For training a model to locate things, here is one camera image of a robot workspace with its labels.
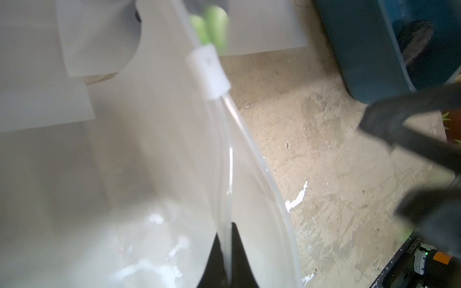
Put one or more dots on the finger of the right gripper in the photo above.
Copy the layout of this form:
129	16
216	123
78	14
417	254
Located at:
385	120
436	215

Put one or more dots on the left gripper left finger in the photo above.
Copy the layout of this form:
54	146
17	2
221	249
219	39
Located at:
214	275

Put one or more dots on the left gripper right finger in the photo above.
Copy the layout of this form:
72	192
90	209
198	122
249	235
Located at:
242	275

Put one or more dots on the clear zip-top bag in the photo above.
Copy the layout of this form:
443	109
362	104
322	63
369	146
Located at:
175	85
257	26
47	50

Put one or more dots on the teal plastic bin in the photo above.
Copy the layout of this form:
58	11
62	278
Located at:
364	38

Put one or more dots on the pile of eggplants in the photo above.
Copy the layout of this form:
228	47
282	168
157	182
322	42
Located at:
414	40

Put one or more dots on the stack of clear bags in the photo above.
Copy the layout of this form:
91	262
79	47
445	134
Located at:
95	205

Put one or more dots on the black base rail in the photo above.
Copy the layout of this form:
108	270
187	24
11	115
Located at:
419	265

